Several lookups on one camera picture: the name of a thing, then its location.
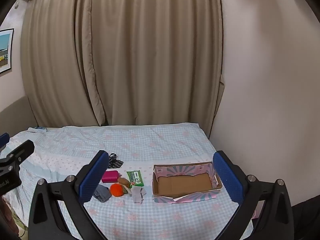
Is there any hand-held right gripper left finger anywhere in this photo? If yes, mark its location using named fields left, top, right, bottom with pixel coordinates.
left=28, top=150, right=109, bottom=240

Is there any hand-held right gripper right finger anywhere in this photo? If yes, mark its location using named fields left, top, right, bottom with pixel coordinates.
left=212, top=150, right=295, bottom=240

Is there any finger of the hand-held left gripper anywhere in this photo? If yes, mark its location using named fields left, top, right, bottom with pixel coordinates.
left=0, top=140, right=35, bottom=174
left=0, top=132, right=10, bottom=153

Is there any pink pouch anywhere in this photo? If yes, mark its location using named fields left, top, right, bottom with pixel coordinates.
left=101, top=170, right=120, bottom=183

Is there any blue-grey cloth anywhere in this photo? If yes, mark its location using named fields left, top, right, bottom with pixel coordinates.
left=93, top=184, right=112, bottom=202

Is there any black patterned necktie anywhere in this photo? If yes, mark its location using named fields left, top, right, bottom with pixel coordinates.
left=107, top=153, right=124, bottom=169

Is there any orange plush ball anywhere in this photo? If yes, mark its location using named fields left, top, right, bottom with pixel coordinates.
left=110, top=183, right=125, bottom=197

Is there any brown plush toy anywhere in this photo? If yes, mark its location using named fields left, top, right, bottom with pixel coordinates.
left=117, top=177, right=132, bottom=188

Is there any cardboard box with pink print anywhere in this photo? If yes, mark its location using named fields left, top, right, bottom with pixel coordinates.
left=152, top=161, right=223, bottom=204

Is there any green wet wipes packet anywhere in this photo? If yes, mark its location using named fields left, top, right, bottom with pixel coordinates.
left=126, top=170, right=145, bottom=187

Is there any light grey cloth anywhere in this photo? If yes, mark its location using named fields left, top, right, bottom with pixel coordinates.
left=126, top=186, right=147, bottom=204

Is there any checked floral bedsheet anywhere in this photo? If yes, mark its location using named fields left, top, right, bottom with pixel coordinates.
left=0, top=122, right=265, bottom=240

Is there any beige curtain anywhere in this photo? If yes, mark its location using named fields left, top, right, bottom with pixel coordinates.
left=20, top=0, right=225, bottom=140

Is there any framed wall picture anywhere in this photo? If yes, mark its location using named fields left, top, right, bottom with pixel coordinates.
left=0, top=28, right=14, bottom=77

